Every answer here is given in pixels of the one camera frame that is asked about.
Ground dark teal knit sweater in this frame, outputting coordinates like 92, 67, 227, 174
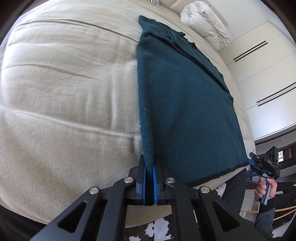
137, 16, 248, 187

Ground person's right forearm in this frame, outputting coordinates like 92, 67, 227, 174
254, 197, 276, 240

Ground person's right hand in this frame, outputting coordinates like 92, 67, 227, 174
254, 177, 278, 199

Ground cowhide rug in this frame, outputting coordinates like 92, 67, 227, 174
124, 215, 175, 241

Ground white wardrobe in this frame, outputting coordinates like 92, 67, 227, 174
217, 0, 296, 141

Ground beige bed sheet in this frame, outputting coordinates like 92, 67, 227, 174
1, 1, 255, 223

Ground folded white duvet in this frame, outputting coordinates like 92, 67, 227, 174
180, 4, 231, 51

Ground beige upholstered headboard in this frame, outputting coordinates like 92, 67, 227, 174
159, 0, 228, 26

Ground zebra print pillow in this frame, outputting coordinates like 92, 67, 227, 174
149, 0, 160, 6

